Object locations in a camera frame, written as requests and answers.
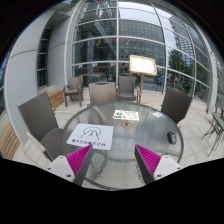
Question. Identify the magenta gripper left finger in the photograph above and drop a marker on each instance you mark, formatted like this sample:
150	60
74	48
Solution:
73	167

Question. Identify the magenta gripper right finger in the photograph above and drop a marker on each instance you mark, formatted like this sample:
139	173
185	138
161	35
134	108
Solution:
153	166

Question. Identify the black computer mouse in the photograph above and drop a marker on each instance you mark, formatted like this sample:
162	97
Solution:
171	137

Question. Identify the white logo mouse pad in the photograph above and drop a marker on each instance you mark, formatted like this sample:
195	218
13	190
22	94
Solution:
98	136

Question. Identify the round glass table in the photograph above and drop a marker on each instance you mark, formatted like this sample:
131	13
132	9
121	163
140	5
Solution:
117	168

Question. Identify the colourful printed card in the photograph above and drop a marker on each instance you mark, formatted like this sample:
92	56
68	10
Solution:
126	115

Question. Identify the grey wicker chair left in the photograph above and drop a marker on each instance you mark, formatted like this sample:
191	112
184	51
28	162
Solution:
40	120

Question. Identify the grey wicker chair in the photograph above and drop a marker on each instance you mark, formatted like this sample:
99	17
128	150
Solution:
102	92
40	120
176	105

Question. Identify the grey wicker chair right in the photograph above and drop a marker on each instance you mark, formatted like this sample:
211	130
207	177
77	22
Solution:
176	105

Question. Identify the metal chair far right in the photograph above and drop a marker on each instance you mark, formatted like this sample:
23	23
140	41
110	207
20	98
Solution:
217	128

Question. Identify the grey wicker chair middle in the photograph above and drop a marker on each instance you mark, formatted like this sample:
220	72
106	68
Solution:
102	92

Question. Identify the grey armchair far centre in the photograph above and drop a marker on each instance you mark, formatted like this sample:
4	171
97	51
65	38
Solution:
126	88

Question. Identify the grey armchair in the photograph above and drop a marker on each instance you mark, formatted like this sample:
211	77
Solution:
126	88
74	87

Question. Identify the grey armchair far left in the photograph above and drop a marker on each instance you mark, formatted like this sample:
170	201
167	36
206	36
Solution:
74	87

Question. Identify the wooden menu board stand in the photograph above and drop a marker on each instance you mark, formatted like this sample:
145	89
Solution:
143	66

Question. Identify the wooden bench along wall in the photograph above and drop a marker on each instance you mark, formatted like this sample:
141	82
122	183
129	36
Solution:
8	139

